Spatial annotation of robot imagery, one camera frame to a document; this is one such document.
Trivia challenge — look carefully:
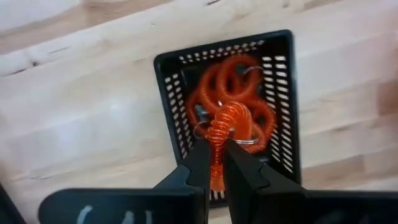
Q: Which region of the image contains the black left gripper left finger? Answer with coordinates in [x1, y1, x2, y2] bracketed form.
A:
[39, 138, 213, 224]

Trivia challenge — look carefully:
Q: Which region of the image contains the black plastic basket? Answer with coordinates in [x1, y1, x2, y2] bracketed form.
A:
[153, 29, 302, 209]

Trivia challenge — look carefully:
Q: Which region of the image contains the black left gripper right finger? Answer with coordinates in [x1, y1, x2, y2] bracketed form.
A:
[224, 138, 398, 224]

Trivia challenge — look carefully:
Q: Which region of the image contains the orange spring coil keychain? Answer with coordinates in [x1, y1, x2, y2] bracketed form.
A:
[205, 100, 259, 192]
[245, 99, 277, 154]
[198, 63, 224, 114]
[185, 90, 215, 138]
[217, 55, 264, 101]

